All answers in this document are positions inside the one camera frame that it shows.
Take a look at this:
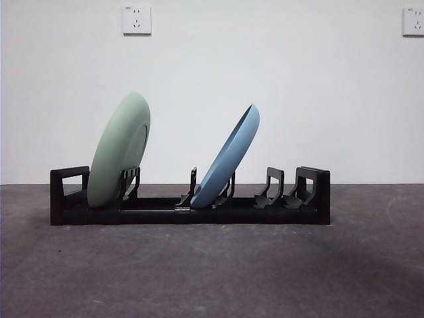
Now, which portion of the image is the black plastic plate rack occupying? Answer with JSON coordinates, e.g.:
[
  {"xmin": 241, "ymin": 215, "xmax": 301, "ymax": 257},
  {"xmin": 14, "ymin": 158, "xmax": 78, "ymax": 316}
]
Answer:
[{"xmin": 49, "ymin": 165, "xmax": 331, "ymax": 227}]

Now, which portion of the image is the white wall socket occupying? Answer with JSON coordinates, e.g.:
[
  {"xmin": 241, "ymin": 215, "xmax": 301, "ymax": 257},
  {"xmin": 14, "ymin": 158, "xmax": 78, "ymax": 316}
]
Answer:
[
  {"xmin": 123, "ymin": 5, "xmax": 152, "ymax": 36},
  {"xmin": 402, "ymin": 7, "xmax": 424, "ymax": 37}
]

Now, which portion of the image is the blue round plate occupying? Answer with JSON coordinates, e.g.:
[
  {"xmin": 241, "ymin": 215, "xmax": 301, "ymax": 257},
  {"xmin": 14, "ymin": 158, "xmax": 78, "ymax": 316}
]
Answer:
[{"xmin": 190, "ymin": 103, "xmax": 262, "ymax": 209}]

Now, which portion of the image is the green round plate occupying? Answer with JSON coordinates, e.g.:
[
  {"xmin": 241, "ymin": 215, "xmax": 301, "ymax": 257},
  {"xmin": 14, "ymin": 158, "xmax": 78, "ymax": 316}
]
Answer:
[{"xmin": 87, "ymin": 91, "xmax": 152, "ymax": 209}]

